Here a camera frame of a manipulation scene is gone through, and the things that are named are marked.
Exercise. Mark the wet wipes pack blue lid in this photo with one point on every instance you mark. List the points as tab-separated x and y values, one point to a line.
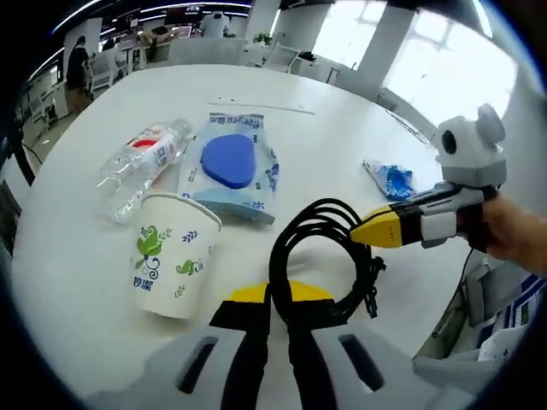
231	162

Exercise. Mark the black tripod stand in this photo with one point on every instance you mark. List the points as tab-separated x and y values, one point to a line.
19	156

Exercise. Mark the person's right hand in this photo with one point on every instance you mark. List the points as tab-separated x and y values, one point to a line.
510	230

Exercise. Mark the white mesh chair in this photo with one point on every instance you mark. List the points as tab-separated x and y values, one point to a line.
282	57

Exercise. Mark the white paper cup green print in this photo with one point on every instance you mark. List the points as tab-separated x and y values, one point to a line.
171	265

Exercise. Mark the white desk partition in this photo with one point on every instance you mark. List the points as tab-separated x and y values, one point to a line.
205	51

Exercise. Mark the black bag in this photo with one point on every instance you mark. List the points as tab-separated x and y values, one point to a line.
308	56

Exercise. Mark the small blue plastic packet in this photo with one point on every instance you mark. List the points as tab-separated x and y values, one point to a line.
395	179

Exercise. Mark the white strip on table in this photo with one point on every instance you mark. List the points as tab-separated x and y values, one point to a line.
260	106

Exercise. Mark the white office chair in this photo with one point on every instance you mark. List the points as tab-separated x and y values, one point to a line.
42	109
103	70

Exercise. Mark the clear plastic bottle red label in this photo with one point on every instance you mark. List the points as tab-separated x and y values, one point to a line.
141	166

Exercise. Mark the large bright window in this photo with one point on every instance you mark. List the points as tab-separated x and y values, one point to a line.
448	72
354	30

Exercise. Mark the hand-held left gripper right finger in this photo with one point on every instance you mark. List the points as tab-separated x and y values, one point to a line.
325	367

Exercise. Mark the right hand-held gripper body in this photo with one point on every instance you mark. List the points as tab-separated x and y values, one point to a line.
474	166

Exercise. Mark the grey office chair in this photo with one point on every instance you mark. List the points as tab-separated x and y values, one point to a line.
480	299

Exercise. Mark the green potted plant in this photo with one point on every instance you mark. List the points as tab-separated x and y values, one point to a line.
262	38

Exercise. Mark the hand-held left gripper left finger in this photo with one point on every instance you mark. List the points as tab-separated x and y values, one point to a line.
239	333

